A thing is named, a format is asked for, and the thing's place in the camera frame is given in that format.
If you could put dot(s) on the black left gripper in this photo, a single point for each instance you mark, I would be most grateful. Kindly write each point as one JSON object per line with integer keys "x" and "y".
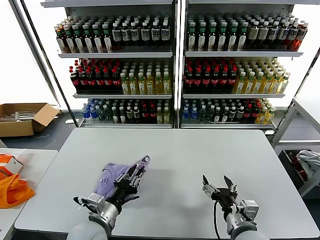
{"x": 123, "y": 190}

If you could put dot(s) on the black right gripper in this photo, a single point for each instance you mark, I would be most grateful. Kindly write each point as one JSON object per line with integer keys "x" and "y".
{"x": 225, "y": 196}

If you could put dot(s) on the purple t-shirt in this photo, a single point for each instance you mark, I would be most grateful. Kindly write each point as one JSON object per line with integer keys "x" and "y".
{"x": 110, "y": 175}

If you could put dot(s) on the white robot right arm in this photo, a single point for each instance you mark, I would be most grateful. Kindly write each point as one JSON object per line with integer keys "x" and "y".
{"x": 237, "y": 222}

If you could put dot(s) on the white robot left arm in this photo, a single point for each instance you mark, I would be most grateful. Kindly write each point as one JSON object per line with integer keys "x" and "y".
{"x": 107, "y": 215}

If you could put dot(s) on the dark bottle white cap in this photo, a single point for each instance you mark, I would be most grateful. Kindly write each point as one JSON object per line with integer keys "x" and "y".
{"x": 136, "y": 115}
{"x": 114, "y": 116}
{"x": 232, "y": 115}
{"x": 122, "y": 116}
{"x": 240, "y": 115}
{"x": 129, "y": 115}
{"x": 218, "y": 116}
{"x": 225, "y": 116}

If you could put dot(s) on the cola bottle red cap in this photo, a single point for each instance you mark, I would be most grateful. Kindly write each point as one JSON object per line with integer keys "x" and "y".
{"x": 99, "y": 81}
{"x": 107, "y": 81}
{"x": 247, "y": 113}
{"x": 223, "y": 81}
{"x": 255, "y": 113}
{"x": 144, "y": 115}
{"x": 82, "y": 81}
{"x": 205, "y": 81}
{"x": 115, "y": 81}
{"x": 74, "y": 82}
{"x": 91, "y": 81}
{"x": 197, "y": 81}
{"x": 231, "y": 81}
{"x": 188, "y": 81}
{"x": 214, "y": 81}
{"x": 152, "y": 115}

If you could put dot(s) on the yellow juice bottle white cap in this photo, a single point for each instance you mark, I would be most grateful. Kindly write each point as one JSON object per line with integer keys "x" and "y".
{"x": 249, "y": 86}
{"x": 166, "y": 86}
{"x": 132, "y": 86}
{"x": 276, "y": 86}
{"x": 270, "y": 115}
{"x": 149, "y": 86}
{"x": 159, "y": 117}
{"x": 262, "y": 116}
{"x": 141, "y": 86}
{"x": 284, "y": 85}
{"x": 158, "y": 86}
{"x": 258, "y": 86}
{"x": 166, "y": 117}
{"x": 267, "y": 86}
{"x": 240, "y": 86}
{"x": 124, "y": 86}

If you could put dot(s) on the black laundry bin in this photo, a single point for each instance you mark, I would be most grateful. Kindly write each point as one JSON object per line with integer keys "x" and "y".
{"x": 285, "y": 160}

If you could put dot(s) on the blue drink bottle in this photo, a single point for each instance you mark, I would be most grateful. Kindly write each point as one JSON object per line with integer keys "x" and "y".
{"x": 93, "y": 113}
{"x": 194, "y": 113}
{"x": 86, "y": 113}
{"x": 185, "y": 113}

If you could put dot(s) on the red cloth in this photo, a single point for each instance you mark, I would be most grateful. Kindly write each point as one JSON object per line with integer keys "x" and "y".
{"x": 293, "y": 161}

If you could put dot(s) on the white floor scrap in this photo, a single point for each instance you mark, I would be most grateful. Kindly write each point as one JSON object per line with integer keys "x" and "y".
{"x": 68, "y": 121}

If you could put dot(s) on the grey white cloth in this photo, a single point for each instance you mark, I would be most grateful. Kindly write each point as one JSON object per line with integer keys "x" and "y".
{"x": 308, "y": 160}

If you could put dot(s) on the orange and white box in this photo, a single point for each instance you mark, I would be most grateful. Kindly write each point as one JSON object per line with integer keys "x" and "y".
{"x": 13, "y": 166}

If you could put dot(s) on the orange plastic bag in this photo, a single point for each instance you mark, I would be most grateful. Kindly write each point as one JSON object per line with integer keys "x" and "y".
{"x": 12, "y": 192}

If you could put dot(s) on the grey metal shelf rack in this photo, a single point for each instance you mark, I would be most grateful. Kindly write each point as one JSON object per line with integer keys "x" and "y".
{"x": 240, "y": 54}
{"x": 115, "y": 55}

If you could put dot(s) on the white plastic strips bundle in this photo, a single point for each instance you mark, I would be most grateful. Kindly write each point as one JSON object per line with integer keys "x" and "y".
{"x": 22, "y": 116}

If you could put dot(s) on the brown cardboard box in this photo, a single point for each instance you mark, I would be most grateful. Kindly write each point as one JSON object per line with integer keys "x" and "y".
{"x": 15, "y": 130}

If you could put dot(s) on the dark tea bottle green cap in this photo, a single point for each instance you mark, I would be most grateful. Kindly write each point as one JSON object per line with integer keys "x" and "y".
{"x": 67, "y": 41}
{"x": 221, "y": 38}
{"x": 86, "y": 41}
{"x": 76, "y": 41}
{"x": 106, "y": 41}
{"x": 201, "y": 38}
{"x": 211, "y": 38}
{"x": 232, "y": 38}
{"x": 242, "y": 38}
{"x": 191, "y": 38}
{"x": 96, "y": 41}

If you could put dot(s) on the black slanted pole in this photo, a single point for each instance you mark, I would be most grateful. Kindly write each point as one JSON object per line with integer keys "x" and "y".
{"x": 49, "y": 63}
{"x": 305, "y": 75}

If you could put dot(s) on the dark drink bottle white label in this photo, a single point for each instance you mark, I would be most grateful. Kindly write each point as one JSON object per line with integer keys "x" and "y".
{"x": 144, "y": 35}
{"x": 134, "y": 35}
{"x": 291, "y": 33}
{"x": 282, "y": 33}
{"x": 125, "y": 35}
{"x": 154, "y": 34}
{"x": 272, "y": 33}
{"x": 164, "y": 34}
{"x": 116, "y": 35}

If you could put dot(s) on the dark bottle beige label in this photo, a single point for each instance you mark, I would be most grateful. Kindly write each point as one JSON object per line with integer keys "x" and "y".
{"x": 252, "y": 33}
{"x": 262, "y": 33}

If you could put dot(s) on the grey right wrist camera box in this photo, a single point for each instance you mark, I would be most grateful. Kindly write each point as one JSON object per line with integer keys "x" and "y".
{"x": 250, "y": 207}

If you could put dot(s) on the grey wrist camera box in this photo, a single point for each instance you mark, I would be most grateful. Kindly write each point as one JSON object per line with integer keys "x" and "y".
{"x": 250, "y": 207}
{"x": 96, "y": 201}

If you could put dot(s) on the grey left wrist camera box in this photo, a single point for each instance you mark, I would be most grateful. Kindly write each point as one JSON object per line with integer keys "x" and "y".
{"x": 96, "y": 201}

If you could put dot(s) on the grey slanted frame bar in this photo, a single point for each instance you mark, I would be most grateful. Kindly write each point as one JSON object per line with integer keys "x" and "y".
{"x": 34, "y": 50}

